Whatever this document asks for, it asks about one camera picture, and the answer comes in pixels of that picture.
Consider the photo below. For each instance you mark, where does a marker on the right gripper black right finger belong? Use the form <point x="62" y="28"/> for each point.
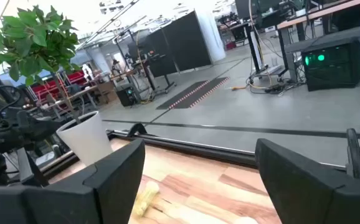
<point x="307" y="193"/>

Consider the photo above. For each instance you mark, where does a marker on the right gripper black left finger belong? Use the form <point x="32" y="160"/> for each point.
<point x="105" y="186"/>

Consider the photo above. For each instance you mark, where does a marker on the tall yellow medicine bottle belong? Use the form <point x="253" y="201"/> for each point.
<point x="145" y="199"/>

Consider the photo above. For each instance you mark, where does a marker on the green plant in white pot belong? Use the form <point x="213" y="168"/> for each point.
<point x="86" y="140"/>

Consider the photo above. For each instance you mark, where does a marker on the red storage bins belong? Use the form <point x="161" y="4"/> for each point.
<point x="58" y="84"/>

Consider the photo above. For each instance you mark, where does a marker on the cardboard box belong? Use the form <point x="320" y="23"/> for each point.
<point x="106" y="91"/>

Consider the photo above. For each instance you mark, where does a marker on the small black computer tower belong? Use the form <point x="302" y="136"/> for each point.
<point x="127" y="96"/>

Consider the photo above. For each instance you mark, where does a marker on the black equipment stand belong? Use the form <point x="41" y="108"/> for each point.
<point x="150" y="71"/>

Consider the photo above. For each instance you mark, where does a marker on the large black computer tower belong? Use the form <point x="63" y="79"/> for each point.
<point x="332" y="68"/>

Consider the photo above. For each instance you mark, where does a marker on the black mat with striped edges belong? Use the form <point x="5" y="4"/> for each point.
<point x="195" y="93"/>

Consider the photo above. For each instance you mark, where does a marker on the black partition panels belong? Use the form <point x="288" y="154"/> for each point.
<point x="183" y="43"/>

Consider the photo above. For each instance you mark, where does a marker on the wooden-top desk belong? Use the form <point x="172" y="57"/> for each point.
<point x="310" y="17"/>

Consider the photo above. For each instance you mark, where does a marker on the white pillar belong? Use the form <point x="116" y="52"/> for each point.
<point x="212" y="34"/>

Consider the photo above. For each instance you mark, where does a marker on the grey upright frame bracket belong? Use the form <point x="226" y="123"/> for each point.
<point x="354" y="155"/>

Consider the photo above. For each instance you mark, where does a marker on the black arched bracket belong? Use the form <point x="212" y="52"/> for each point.
<point x="138" y="128"/>

